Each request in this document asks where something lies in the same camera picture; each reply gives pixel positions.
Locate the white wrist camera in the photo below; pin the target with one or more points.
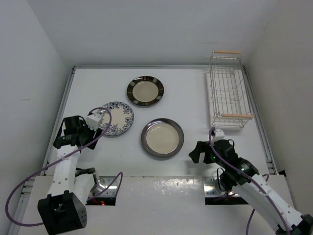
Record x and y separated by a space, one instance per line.
93 121
217 134

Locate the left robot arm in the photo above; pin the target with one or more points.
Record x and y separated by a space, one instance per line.
63 209

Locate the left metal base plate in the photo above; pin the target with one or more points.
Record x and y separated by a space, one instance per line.
104 187

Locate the white wire dish rack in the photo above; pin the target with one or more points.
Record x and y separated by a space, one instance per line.
229 60

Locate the blue floral plate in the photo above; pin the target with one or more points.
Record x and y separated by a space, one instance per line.
122 118

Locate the white drip tray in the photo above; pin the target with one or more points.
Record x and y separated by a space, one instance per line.
228 103

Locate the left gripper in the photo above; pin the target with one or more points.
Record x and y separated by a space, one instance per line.
93 134

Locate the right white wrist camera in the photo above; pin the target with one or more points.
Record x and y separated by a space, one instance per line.
217 134

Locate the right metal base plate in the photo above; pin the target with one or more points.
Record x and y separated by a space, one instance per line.
211 189

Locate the metal base plate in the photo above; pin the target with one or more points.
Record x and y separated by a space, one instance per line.
211 189
104 187

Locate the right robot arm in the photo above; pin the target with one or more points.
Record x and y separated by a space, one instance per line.
241 177

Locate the grey rimmed cream plate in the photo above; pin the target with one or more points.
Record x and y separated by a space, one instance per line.
162 138

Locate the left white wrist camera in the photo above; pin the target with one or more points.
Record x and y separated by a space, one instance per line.
93 121

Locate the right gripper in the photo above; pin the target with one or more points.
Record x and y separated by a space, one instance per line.
201 147

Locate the black rimmed patterned plate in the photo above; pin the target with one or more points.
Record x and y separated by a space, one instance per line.
145 91

